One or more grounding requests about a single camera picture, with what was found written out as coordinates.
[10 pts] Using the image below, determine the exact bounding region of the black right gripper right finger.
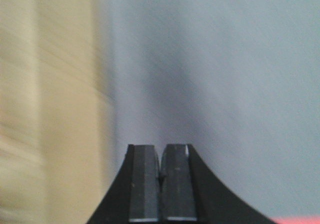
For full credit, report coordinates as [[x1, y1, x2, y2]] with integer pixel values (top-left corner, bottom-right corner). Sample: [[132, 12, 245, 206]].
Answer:
[[161, 144, 273, 224]]

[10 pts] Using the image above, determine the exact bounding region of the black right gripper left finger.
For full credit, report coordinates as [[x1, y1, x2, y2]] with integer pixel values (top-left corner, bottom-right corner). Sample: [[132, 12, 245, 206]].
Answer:
[[87, 144, 160, 224]]

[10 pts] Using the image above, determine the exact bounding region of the brown cardboard box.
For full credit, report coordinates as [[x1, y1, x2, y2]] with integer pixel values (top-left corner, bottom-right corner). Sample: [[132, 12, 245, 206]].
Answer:
[[0, 0, 115, 224]]

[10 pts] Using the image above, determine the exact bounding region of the red table edge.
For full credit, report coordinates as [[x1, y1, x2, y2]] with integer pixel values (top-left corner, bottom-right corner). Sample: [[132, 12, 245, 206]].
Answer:
[[271, 215, 320, 224]]

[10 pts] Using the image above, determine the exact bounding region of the dark blue mat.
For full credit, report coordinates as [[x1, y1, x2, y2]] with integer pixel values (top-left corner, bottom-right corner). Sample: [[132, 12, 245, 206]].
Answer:
[[98, 0, 320, 217]]

